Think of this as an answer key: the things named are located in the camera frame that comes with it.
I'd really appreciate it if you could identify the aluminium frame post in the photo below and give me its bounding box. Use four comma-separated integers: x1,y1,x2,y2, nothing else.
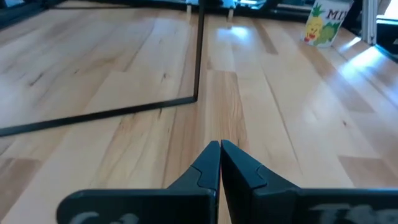
361,0,379,45

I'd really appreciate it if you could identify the white fruit-print carton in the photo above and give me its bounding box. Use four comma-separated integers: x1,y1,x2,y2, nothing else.
300,0,354,49

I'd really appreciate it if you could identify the wooden shelf with black frame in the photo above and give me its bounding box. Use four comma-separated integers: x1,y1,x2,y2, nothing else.
0,0,206,138

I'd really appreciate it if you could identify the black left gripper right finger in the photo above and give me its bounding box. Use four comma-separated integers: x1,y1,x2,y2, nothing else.
221,139,398,224

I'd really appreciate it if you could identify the black table edge rail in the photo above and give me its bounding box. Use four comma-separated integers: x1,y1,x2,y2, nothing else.
0,0,312,29

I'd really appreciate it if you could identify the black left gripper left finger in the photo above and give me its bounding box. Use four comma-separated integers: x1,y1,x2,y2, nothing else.
55,140,222,224

